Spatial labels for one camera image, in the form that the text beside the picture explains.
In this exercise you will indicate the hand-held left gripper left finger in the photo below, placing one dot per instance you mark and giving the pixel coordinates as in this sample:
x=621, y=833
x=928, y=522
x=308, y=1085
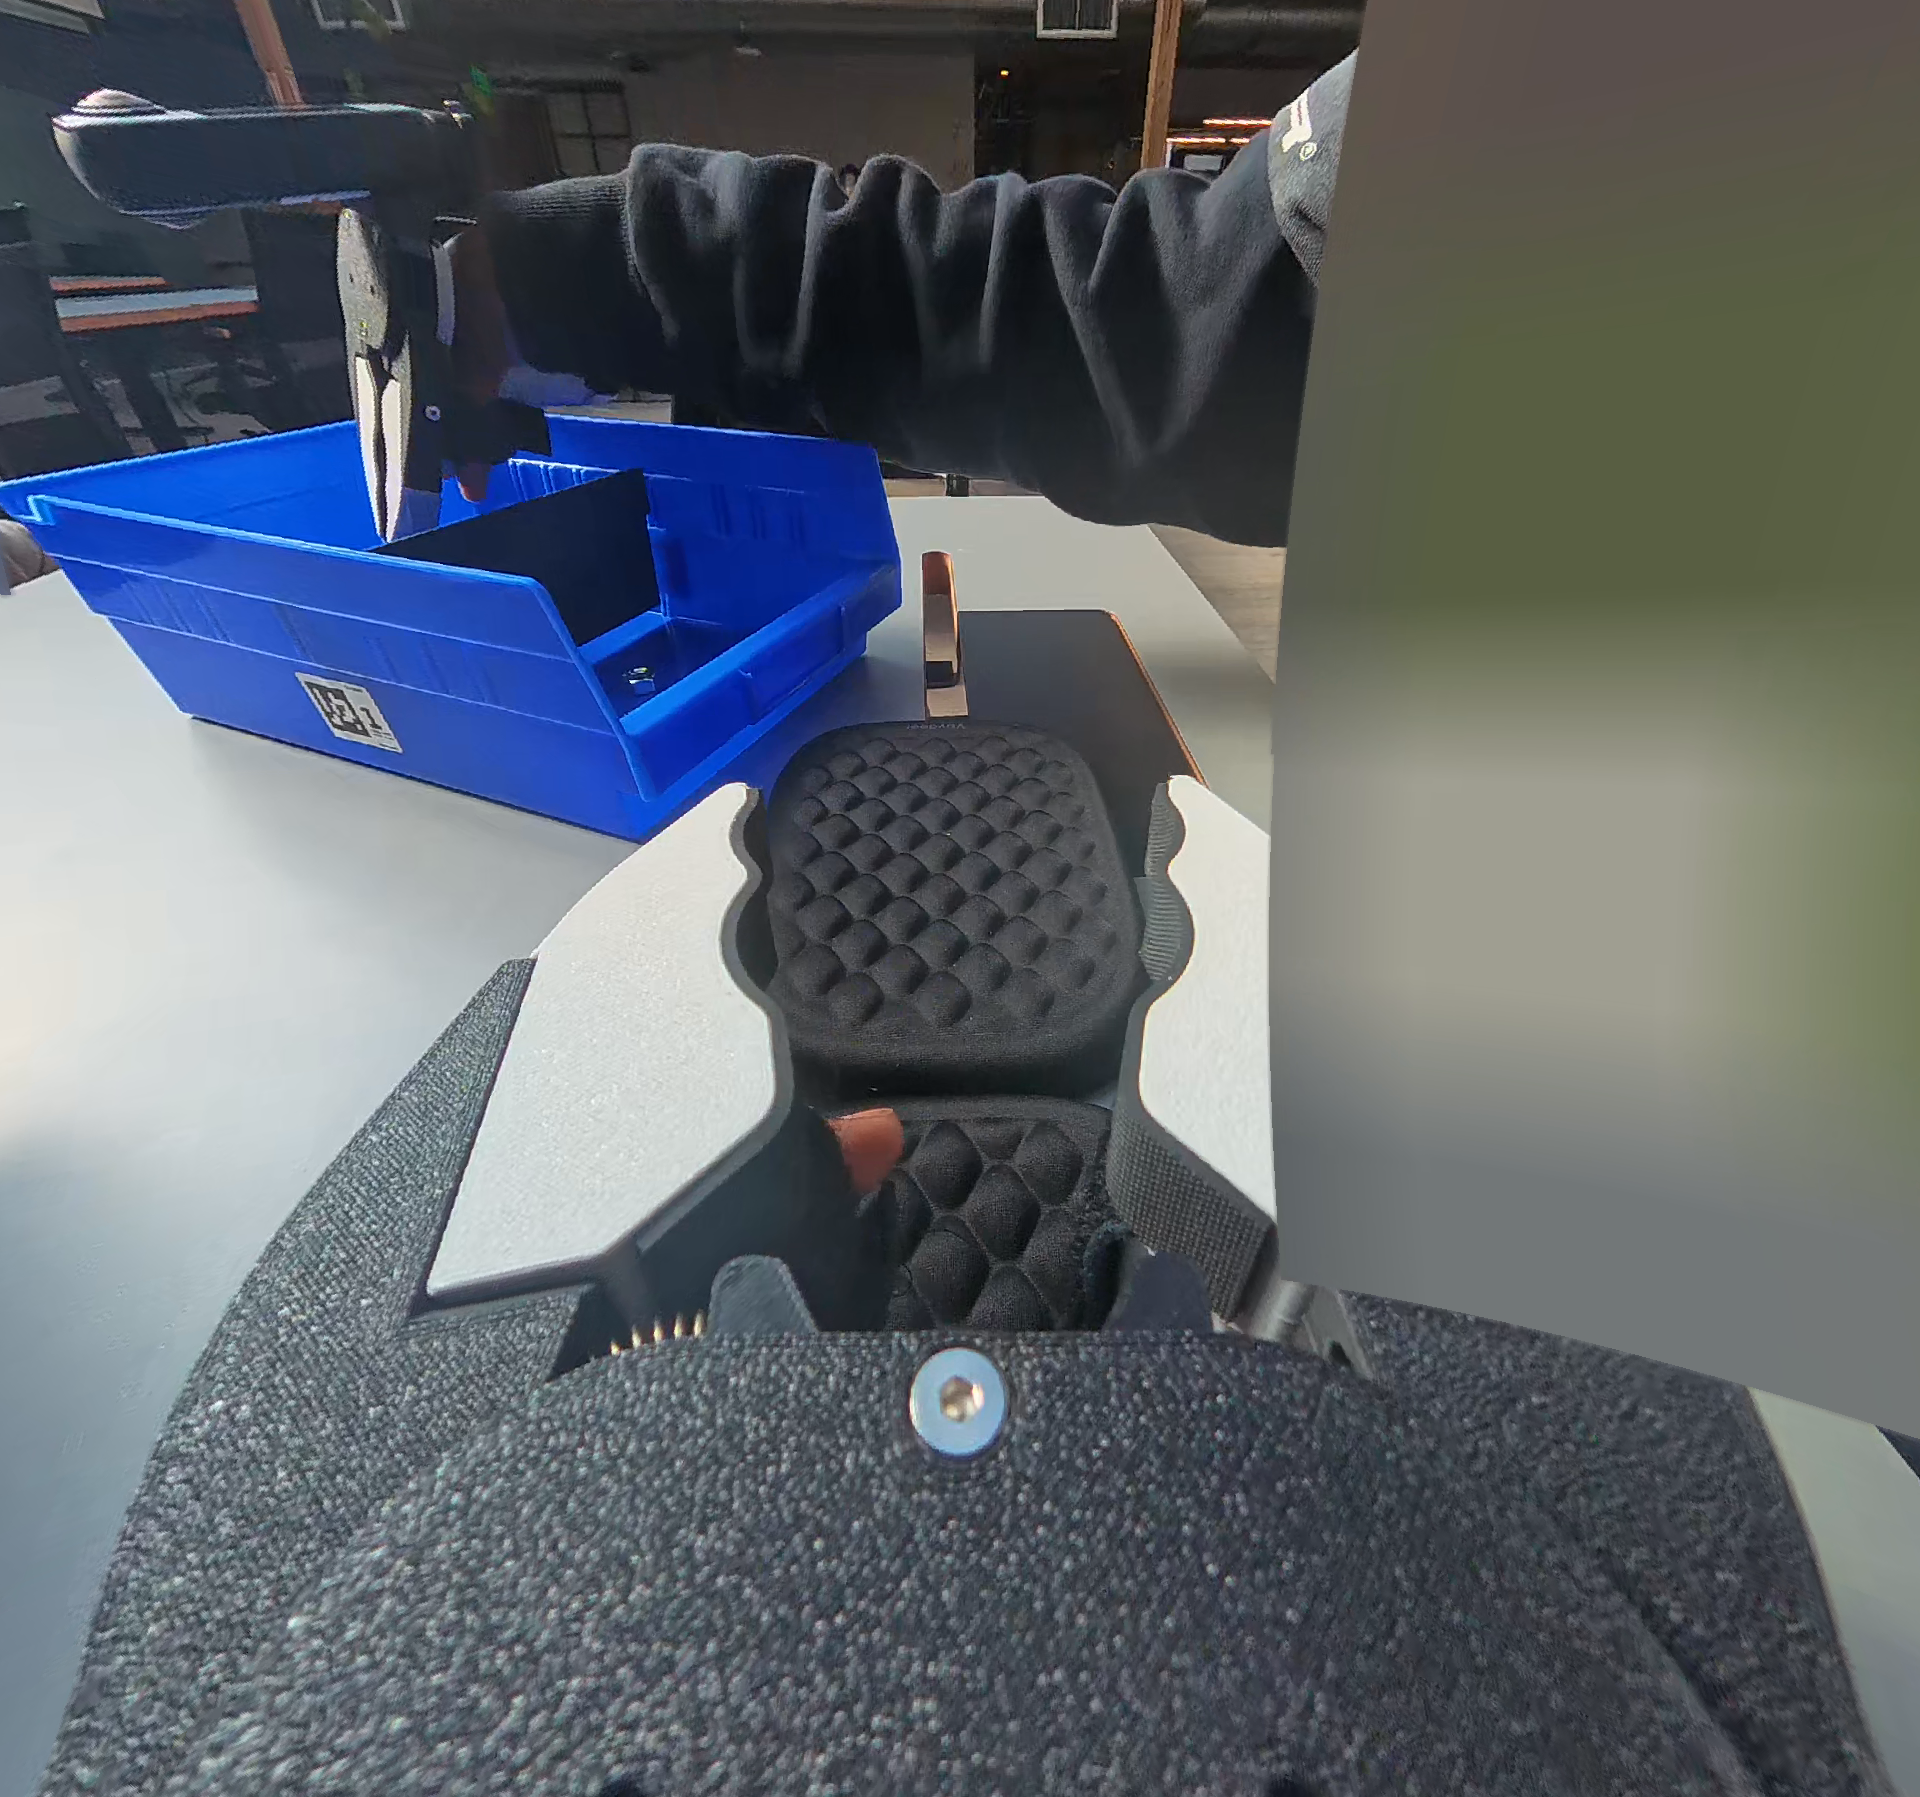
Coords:
x=630, y=1077

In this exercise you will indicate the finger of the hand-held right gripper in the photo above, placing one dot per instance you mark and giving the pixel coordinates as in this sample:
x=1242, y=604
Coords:
x=366, y=448
x=396, y=484

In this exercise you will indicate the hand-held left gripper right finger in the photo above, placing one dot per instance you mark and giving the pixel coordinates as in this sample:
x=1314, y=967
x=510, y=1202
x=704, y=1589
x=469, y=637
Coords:
x=1222, y=1017

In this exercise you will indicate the blue plastic bin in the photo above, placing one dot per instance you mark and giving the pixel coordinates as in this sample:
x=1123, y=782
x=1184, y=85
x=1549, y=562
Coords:
x=224, y=597

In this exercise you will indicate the person's right forearm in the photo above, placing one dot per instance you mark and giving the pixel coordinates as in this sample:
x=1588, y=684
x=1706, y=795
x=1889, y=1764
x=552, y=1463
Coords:
x=901, y=312

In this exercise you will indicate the person's right hand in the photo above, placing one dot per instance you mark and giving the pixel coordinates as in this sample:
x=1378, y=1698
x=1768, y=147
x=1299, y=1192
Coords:
x=476, y=326

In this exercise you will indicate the person's left hand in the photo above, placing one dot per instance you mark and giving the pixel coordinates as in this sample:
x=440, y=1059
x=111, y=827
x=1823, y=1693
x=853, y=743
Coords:
x=811, y=1212

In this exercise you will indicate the black office chair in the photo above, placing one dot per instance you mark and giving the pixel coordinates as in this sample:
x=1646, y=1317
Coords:
x=29, y=326
x=294, y=297

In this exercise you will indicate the black bin divider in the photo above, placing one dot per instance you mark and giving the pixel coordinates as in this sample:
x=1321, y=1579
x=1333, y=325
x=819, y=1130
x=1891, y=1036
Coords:
x=569, y=553

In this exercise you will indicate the grey wood-edged table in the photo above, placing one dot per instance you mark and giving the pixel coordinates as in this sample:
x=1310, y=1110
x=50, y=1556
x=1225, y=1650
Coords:
x=149, y=308

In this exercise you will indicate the brown wooden flap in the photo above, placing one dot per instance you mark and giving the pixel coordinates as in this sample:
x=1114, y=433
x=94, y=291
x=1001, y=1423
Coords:
x=941, y=634

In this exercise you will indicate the grey fleece garment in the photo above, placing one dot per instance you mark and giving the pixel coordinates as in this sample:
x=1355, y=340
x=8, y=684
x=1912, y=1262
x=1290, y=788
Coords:
x=1307, y=177

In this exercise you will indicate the wooden support post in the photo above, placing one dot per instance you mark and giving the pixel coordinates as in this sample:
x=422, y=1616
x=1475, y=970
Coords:
x=1162, y=27
x=256, y=13

